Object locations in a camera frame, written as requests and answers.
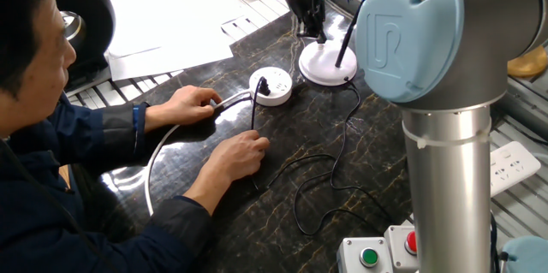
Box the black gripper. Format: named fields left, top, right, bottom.
left=284, top=0, right=330, bottom=45

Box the round white power socket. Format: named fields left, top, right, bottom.
left=248, top=66, right=295, bottom=108

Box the black lamp cord with plug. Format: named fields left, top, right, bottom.
left=249, top=75, right=393, bottom=237

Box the white socket power cable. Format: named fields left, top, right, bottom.
left=144, top=88, right=253, bottom=217

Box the person's left forearm navy sleeve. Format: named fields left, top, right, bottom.
left=80, top=101, right=172, bottom=167

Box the person's right forearm navy sleeve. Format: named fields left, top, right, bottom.
left=119, top=165, right=232, bottom=273

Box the white rectangular power strip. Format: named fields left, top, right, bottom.
left=489, top=140, right=543, bottom=199

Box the person's left hand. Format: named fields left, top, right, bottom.
left=164, top=85, right=223, bottom=128

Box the person's right hand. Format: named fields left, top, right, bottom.
left=204, top=129, right=271, bottom=185

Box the white paper sheet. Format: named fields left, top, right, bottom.
left=106, top=0, right=247, bottom=51
left=104, top=20, right=235, bottom=82

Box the wooden round stand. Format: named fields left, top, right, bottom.
left=507, top=45, right=548, bottom=79

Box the grey box green button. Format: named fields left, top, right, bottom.
left=336, top=236, right=394, bottom=273

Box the grey box red button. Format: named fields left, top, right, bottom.
left=384, top=224, right=420, bottom=273

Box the person's head black hair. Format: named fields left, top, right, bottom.
left=0, top=0, right=78, bottom=139

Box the person's torso navy jacket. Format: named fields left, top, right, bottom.
left=0, top=92, right=129, bottom=273

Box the black ring shaped device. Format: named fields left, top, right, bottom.
left=49, top=0, right=117, bottom=92

